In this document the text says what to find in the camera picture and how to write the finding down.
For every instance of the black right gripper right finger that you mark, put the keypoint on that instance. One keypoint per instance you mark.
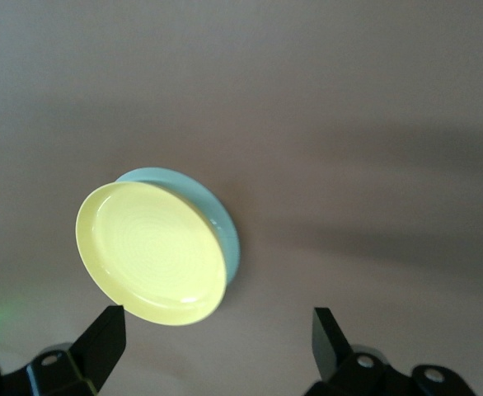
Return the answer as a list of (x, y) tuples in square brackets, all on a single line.
[(332, 346)]

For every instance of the yellow round plate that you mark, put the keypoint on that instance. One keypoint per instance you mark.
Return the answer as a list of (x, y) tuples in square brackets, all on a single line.
[(155, 251)]

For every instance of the pale green round plate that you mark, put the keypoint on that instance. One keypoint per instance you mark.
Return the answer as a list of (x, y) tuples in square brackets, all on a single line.
[(221, 218)]

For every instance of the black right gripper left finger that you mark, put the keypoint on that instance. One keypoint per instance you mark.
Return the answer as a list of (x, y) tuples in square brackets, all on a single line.
[(97, 350)]

